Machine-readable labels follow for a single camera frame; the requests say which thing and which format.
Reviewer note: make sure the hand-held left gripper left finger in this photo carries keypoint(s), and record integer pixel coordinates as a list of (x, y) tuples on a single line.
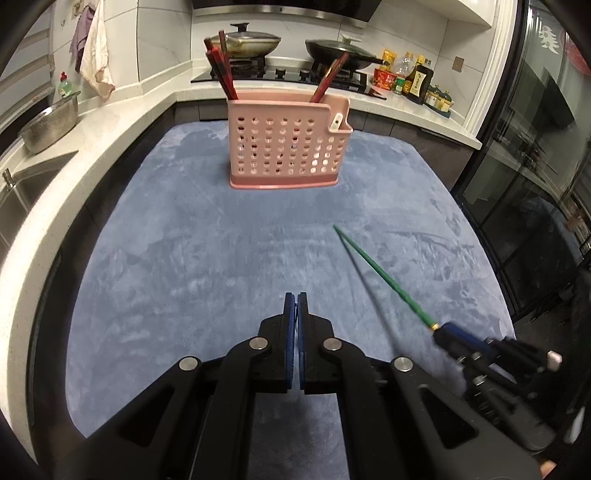
[(290, 341)]

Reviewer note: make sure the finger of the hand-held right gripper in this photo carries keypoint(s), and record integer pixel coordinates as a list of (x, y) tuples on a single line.
[(461, 336), (450, 350)]

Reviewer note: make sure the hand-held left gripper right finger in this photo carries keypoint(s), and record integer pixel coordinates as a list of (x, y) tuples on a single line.
[(302, 341)]

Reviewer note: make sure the green chopstick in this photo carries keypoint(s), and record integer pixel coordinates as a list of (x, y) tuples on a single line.
[(383, 277)]

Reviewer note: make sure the pink perforated utensil basket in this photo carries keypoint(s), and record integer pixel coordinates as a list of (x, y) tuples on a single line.
[(286, 138)]

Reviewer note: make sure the blue plush mat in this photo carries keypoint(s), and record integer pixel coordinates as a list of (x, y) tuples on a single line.
[(207, 254)]

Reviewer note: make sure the black glass sliding door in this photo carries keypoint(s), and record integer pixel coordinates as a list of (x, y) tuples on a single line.
[(531, 161)]

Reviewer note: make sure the row of small spice jars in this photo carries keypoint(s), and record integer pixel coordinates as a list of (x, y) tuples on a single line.
[(438, 100)]

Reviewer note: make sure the dark soy sauce bottle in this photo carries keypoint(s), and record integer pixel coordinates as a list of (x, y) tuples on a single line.
[(419, 83)]

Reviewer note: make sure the small green-label jar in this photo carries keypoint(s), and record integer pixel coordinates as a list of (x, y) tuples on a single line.
[(399, 86)]

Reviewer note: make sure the black gas stove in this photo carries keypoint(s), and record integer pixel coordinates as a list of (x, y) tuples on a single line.
[(286, 74)]

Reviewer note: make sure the red seasoning container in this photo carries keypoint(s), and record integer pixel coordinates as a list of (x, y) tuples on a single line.
[(382, 78)]

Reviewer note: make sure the clear plastic bottle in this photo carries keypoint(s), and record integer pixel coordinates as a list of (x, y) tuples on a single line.
[(404, 64)]

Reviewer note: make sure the white stone kitchen counter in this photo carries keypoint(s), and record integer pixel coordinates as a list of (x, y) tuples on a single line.
[(138, 101)]

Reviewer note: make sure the yellow oil bottle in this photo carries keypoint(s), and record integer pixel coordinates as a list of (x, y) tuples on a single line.
[(388, 59)]

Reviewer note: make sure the black wok with lid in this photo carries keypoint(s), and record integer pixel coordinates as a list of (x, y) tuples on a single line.
[(341, 50)]

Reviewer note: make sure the steel pan with lid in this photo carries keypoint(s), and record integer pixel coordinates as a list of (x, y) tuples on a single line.
[(249, 44)]

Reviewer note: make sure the steel sink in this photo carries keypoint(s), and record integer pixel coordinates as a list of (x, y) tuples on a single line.
[(23, 198)]

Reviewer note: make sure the steel colander bowl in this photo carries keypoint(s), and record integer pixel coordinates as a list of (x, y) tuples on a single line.
[(48, 124)]

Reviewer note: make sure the steel faucet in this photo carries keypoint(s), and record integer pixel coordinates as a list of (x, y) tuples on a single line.
[(7, 179)]

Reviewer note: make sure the black range hood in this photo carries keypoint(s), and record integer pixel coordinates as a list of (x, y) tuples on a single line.
[(286, 9)]

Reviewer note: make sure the green dish soap bottle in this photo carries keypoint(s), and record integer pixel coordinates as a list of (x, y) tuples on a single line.
[(65, 86)]

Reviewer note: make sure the white hanging cloth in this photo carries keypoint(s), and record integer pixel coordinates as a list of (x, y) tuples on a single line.
[(97, 55)]

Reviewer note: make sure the purple hanging cloth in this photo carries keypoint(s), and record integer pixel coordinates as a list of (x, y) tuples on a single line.
[(81, 41)]

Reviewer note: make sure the wall outlet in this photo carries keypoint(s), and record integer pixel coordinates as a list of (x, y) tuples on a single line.
[(458, 63)]

